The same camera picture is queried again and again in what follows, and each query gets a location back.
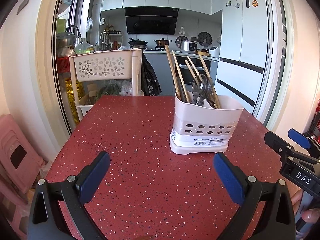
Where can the white spice rack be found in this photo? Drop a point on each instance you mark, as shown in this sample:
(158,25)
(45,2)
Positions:
(112,41)

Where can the wooden chopstick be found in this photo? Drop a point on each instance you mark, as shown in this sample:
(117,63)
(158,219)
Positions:
(207,70)
(172,70)
(193,66)
(181,75)

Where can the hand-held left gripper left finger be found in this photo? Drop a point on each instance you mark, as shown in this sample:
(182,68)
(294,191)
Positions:
(93,180)

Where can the white countertop appliance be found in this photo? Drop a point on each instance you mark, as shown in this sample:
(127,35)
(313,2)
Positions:
(214,52)

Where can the round patterned trivet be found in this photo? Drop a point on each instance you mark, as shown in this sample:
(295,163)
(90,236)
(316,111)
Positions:
(179,39)

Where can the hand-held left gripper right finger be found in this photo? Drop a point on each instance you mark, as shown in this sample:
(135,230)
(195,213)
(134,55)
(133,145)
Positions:
(228,180)

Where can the steel cooking pot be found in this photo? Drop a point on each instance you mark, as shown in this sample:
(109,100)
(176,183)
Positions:
(162,42)

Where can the black built-in oven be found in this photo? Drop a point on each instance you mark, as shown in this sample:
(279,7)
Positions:
(192,85)

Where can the black wok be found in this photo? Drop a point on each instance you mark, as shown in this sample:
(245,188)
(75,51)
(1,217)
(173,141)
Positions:
(137,43)

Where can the white flower-pattern trolley rack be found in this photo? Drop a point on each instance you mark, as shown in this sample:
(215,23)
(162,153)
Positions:
(100,66)

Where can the pink plastic stool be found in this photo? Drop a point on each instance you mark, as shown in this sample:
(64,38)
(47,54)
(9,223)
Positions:
(12,210)
(22,135)

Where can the person's right hand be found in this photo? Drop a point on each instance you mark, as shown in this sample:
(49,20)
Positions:
(310,215)

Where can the steel basin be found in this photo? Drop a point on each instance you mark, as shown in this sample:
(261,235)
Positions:
(66,52)

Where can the white plastic utensil holder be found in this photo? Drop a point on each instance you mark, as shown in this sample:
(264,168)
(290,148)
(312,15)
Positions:
(200,130)

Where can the red plastic basket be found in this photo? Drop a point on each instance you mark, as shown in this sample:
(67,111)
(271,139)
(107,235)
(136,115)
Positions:
(62,65)

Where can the white refrigerator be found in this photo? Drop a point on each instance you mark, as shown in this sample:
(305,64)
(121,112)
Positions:
(240,42)

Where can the black range hood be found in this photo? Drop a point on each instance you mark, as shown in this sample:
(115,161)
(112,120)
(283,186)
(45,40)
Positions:
(150,21)

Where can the grey wall plate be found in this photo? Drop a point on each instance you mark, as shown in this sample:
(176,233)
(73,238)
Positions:
(23,4)

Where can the black plastic bag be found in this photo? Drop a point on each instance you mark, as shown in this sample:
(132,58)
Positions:
(150,80)

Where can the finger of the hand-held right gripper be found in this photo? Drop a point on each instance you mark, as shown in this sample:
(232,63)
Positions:
(298,138)
(277,142)

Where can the red fire extinguisher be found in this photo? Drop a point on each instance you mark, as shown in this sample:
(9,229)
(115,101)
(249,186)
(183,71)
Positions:
(316,122)

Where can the round black perforated rack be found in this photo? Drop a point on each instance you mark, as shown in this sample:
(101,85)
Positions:
(205,38)

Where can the black kitchen faucet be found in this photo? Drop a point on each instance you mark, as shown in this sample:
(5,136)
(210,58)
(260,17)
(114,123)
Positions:
(77,30)

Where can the white wall hook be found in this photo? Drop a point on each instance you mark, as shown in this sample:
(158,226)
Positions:
(182,31)

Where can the grey kitchen counter cabinets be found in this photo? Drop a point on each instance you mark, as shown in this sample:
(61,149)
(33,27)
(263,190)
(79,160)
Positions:
(160,72)

